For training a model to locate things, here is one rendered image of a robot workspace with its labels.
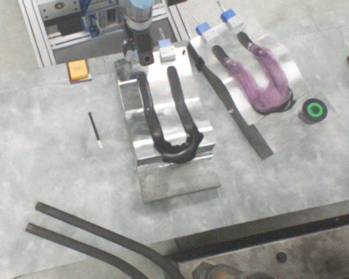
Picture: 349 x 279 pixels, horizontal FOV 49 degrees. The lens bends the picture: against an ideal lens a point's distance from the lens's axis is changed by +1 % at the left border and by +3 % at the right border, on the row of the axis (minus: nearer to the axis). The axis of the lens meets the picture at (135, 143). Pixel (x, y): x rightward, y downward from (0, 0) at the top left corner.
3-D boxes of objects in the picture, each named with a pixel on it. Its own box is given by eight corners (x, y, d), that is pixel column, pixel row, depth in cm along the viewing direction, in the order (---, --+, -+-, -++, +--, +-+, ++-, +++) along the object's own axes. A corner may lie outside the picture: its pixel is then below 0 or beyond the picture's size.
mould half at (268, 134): (186, 48, 143) (191, 32, 133) (244, 18, 147) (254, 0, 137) (262, 161, 133) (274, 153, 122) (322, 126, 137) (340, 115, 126)
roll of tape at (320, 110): (316, 129, 125) (322, 125, 122) (293, 117, 126) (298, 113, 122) (326, 109, 127) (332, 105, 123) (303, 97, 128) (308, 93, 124)
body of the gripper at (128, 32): (145, 25, 125) (147, 2, 113) (151, 49, 123) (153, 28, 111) (122, 30, 124) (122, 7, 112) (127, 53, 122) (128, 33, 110)
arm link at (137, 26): (155, 20, 107) (127, 25, 106) (154, 29, 111) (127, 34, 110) (149, -3, 109) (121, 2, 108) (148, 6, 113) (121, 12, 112)
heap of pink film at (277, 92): (214, 62, 136) (220, 50, 128) (256, 39, 139) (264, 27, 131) (255, 121, 130) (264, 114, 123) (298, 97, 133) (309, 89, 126)
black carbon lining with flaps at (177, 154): (133, 75, 132) (133, 62, 123) (177, 66, 134) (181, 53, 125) (156, 170, 124) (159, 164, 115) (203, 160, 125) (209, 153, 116)
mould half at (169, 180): (113, 71, 140) (112, 53, 127) (181, 58, 142) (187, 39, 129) (143, 204, 128) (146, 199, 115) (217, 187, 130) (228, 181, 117)
